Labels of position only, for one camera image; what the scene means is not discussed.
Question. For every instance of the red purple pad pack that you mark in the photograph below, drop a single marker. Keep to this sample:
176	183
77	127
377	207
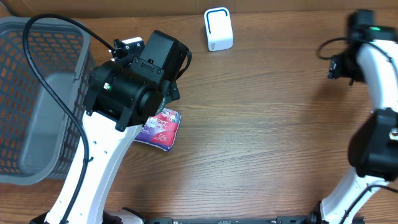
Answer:
160	130

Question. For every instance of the white barcode scanner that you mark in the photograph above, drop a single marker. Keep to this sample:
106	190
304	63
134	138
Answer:
219	31

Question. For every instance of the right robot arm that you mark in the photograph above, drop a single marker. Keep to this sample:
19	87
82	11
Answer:
370	57

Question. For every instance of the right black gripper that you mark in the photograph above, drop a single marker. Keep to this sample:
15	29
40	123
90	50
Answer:
336	66

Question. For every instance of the grey plastic shopping basket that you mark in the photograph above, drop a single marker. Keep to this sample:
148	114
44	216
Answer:
38	140

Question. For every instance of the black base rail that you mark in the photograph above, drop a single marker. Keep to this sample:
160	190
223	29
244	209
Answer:
278	220

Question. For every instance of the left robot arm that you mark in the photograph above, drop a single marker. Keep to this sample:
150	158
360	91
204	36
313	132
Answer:
122	95

